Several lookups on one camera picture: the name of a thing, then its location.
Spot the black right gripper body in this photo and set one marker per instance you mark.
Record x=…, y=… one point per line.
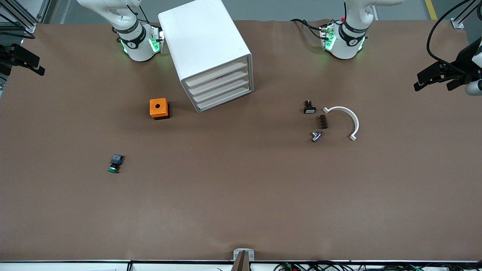
x=8, y=54

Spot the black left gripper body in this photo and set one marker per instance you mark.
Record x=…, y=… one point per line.
x=460, y=70

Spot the black rectangular push button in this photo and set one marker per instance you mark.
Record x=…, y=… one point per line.
x=309, y=110

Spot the aluminium frame profile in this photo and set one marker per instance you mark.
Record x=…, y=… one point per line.
x=30, y=27
x=457, y=23

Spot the white curved bracket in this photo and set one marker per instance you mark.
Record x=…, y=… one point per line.
x=355, y=122

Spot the green push button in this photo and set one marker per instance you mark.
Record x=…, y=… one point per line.
x=115, y=163

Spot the white table edge rail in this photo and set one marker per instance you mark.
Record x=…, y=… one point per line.
x=56, y=266

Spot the white plastic drawer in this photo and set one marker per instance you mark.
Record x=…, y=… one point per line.
x=222, y=89
x=220, y=82
x=216, y=75
x=225, y=97

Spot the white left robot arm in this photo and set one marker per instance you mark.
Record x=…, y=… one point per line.
x=344, y=49

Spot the brown table cover mat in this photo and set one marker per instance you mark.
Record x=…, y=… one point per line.
x=241, y=188

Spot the orange button box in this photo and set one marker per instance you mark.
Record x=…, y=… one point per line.
x=158, y=107

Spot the white drawer cabinet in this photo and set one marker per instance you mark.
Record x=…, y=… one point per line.
x=203, y=34

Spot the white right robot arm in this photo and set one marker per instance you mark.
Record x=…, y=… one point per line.
x=139, y=49

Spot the brown terminal block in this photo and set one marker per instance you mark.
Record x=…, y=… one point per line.
x=323, y=122

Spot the silver key switch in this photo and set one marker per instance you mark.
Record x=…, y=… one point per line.
x=316, y=136

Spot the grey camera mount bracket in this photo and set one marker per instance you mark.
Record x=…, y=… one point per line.
x=237, y=255

